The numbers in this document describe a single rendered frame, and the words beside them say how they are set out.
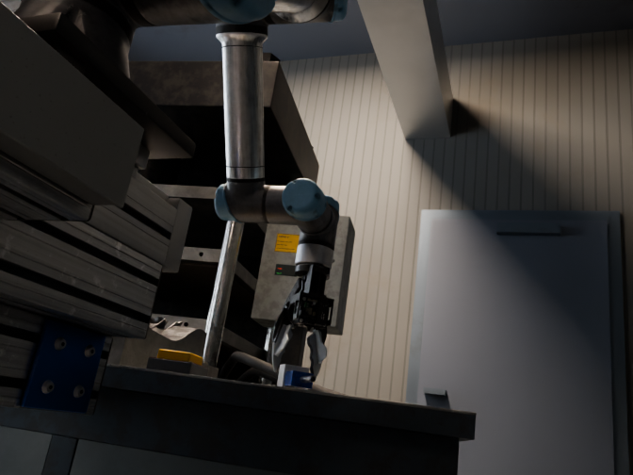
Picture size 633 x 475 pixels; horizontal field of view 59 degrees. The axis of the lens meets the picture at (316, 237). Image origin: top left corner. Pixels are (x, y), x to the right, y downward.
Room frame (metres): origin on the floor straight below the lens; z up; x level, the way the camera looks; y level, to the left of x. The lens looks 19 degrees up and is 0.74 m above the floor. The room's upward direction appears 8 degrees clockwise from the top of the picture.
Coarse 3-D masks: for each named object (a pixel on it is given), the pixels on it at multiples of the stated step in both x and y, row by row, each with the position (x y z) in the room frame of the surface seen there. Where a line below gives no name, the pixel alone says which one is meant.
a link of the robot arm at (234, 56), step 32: (224, 32) 0.85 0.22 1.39; (256, 32) 0.85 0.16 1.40; (224, 64) 0.89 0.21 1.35; (256, 64) 0.88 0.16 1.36; (224, 96) 0.92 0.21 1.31; (256, 96) 0.91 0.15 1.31; (256, 128) 0.94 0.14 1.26; (256, 160) 0.97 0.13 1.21; (224, 192) 1.01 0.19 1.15; (256, 192) 0.99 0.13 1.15
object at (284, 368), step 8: (280, 368) 1.13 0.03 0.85; (288, 368) 1.10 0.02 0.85; (296, 368) 1.11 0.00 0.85; (304, 368) 1.11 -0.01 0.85; (280, 376) 1.12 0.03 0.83; (288, 376) 1.08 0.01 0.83; (296, 376) 1.07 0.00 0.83; (304, 376) 1.05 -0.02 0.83; (312, 376) 1.02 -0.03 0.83; (280, 384) 1.11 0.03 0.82; (288, 384) 1.07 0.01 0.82; (296, 384) 1.07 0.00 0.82; (304, 384) 1.07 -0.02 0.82; (312, 384) 1.08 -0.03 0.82
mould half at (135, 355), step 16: (112, 336) 1.07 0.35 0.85; (160, 336) 1.19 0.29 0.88; (176, 336) 1.30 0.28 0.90; (192, 336) 1.34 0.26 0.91; (112, 352) 1.07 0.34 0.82; (128, 352) 1.08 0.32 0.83; (144, 352) 1.14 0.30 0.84; (192, 352) 1.36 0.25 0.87; (144, 368) 1.15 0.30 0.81; (208, 368) 1.48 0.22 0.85
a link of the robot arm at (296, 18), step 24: (144, 0) 0.49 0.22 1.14; (168, 0) 0.49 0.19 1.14; (192, 0) 0.48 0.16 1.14; (216, 0) 0.48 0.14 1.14; (240, 0) 0.48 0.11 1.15; (264, 0) 0.50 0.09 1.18; (288, 0) 0.65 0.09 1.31; (312, 0) 0.73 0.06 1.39; (336, 0) 0.76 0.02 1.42; (168, 24) 0.53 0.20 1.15; (192, 24) 0.53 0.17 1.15; (240, 24) 0.52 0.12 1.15
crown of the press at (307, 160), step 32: (160, 64) 1.88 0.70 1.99; (192, 64) 1.85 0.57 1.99; (160, 96) 1.87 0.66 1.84; (192, 96) 1.84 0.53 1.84; (288, 96) 1.94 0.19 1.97; (192, 128) 2.02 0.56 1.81; (224, 128) 1.98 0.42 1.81; (288, 128) 2.01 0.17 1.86; (160, 160) 2.23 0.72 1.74; (192, 160) 2.32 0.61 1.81; (224, 160) 2.27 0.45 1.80; (288, 160) 2.18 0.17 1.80
